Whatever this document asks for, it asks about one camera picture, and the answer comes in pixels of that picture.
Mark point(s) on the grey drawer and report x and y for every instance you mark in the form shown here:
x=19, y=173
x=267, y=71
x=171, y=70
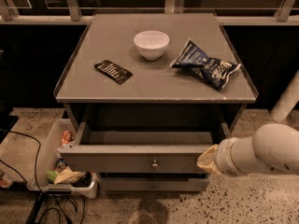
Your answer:
x=118, y=182
x=134, y=152

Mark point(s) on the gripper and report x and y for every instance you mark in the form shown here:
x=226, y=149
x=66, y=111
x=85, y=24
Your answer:
x=222, y=156

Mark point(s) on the grey lower drawer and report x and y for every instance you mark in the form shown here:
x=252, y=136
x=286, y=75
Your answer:
x=118, y=182

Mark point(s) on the white cylindrical post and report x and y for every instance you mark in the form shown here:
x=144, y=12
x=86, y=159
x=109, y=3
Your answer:
x=287, y=101

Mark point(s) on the blue chip bag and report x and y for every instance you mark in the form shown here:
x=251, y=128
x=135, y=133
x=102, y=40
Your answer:
x=213, y=71

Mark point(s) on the white ceramic bowl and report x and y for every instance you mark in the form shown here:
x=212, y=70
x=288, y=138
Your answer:
x=151, y=44

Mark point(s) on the orange soda can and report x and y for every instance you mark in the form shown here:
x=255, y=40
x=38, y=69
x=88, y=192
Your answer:
x=66, y=137

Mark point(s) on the clear plastic bin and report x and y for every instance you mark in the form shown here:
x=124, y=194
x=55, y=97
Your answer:
x=47, y=159

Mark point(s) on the grey drawer cabinet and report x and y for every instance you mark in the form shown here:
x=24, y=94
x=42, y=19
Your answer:
x=156, y=96

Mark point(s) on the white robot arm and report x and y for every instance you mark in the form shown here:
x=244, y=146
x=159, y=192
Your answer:
x=272, y=150

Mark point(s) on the grey top drawer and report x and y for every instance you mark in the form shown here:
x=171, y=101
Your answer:
x=134, y=152

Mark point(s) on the green snack packet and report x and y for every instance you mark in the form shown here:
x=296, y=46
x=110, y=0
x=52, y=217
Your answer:
x=51, y=176

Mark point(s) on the black snack packet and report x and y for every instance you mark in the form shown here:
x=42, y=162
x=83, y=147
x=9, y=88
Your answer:
x=113, y=71

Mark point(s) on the metal window railing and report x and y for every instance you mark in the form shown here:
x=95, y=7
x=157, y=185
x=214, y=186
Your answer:
x=227, y=12

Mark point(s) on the yellow snack bag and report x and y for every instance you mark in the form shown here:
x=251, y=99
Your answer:
x=68, y=176

